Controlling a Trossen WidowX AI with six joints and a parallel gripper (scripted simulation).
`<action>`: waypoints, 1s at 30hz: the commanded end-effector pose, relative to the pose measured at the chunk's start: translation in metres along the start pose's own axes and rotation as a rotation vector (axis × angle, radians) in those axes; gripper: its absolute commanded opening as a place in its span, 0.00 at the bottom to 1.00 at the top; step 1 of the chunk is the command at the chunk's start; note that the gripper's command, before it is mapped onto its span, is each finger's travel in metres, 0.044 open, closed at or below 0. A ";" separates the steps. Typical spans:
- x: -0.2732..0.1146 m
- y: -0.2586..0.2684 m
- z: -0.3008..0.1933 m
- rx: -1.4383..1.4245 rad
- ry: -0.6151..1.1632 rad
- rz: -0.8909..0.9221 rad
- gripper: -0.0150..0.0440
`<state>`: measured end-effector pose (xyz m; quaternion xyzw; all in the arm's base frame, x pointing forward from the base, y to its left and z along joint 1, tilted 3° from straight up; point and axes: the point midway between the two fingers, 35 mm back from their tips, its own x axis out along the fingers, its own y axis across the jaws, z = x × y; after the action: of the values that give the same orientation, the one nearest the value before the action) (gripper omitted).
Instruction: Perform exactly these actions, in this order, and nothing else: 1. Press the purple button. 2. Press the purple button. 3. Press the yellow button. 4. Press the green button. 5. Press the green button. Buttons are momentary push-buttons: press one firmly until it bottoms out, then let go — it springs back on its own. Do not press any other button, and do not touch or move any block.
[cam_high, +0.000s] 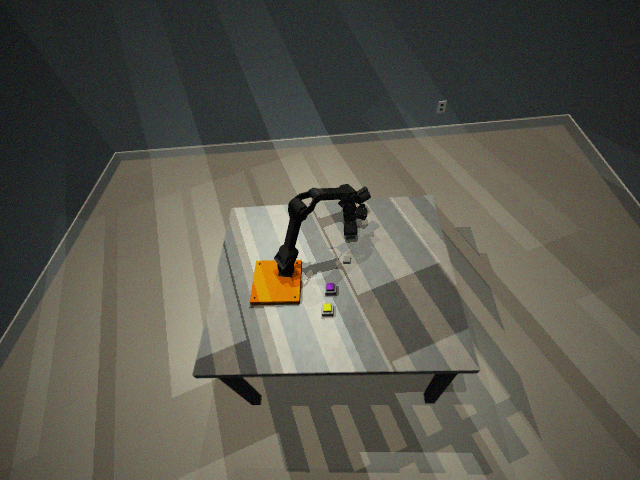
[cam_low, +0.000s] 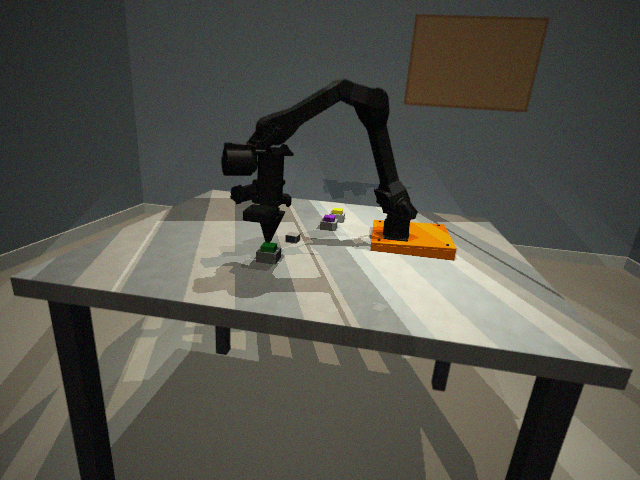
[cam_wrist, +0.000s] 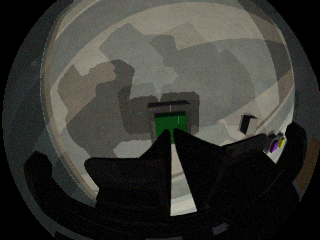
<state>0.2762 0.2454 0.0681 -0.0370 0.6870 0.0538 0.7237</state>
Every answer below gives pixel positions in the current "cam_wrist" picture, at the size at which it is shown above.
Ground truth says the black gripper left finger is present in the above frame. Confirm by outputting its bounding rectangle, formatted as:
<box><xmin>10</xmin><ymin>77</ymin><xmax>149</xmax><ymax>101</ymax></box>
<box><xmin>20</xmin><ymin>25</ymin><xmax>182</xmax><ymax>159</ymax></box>
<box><xmin>84</xmin><ymin>129</ymin><xmax>172</xmax><ymax>216</ymax></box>

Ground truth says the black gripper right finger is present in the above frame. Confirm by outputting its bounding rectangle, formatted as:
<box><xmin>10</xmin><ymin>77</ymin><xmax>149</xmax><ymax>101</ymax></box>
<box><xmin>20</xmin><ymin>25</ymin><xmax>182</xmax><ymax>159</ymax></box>
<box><xmin>173</xmin><ymin>128</ymin><xmax>267</xmax><ymax>211</ymax></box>

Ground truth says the yellow button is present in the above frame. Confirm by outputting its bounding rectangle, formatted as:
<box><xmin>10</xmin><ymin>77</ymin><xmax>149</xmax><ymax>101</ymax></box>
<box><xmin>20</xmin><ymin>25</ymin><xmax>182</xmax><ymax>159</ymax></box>
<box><xmin>276</xmin><ymin>132</ymin><xmax>285</xmax><ymax>149</ymax></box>

